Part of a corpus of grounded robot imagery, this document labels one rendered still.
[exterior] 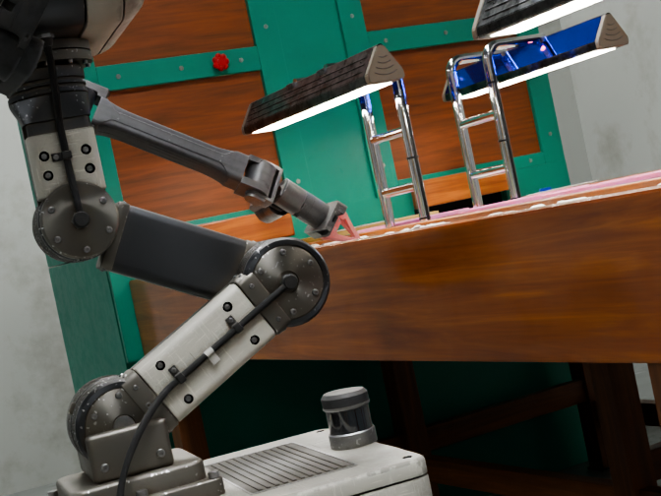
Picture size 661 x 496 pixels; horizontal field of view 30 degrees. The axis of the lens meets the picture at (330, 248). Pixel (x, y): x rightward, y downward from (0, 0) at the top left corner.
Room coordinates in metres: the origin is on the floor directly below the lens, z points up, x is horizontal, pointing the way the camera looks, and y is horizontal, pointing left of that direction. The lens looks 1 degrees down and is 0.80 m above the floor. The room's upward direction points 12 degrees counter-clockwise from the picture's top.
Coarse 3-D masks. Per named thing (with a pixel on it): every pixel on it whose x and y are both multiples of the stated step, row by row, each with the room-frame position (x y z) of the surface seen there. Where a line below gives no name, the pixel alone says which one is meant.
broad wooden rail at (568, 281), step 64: (640, 192) 1.29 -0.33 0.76; (384, 256) 1.79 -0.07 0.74; (448, 256) 1.64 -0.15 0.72; (512, 256) 1.51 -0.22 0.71; (576, 256) 1.40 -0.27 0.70; (640, 256) 1.31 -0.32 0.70; (320, 320) 2.02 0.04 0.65; (384, 320) 1.83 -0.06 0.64; (448, 320) 1.67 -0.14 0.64; (512, 320) 1.54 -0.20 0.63; (576, 320) 1.42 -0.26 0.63; (640, 320) 1.33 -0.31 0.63
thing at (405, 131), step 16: (400, 80) 2.59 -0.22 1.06; (368, 96) 2.73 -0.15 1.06; (400, 96) 2.59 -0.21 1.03; (368, 112) 2.73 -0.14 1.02; (400, 112) 2.60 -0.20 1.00; (368, 128) 2.73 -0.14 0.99; (400, 128) 2.61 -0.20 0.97; (368, 144) 2.74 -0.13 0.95; (416, 160) 2.59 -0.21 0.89; (384, 176) 2.73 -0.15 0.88; (416, 176) 2.60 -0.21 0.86; (384, 192) 2.72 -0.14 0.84; (400, 192) 2.66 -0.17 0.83; (416, 192) 2.60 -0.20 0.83; (384, 208) 2.73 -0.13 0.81
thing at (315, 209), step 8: (312, 200) 2.49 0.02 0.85; (320, 200) 2.51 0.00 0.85; (304, 208) 2.48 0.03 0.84; (312, 208) 2.48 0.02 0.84; (320, 208) 2.49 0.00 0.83; (328, 208) 2.50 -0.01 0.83; (336, 208) 2.48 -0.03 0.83; (296, 216) 2.50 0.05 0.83; (304, 216) 2.49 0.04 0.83; (312, 216) 2.49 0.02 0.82; (320, 216) 2.49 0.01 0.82; (328, 216) 2.49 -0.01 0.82; (312, 224) 2.50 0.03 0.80; (320, 224) 2.50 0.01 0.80; (328, 224) 2.47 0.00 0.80
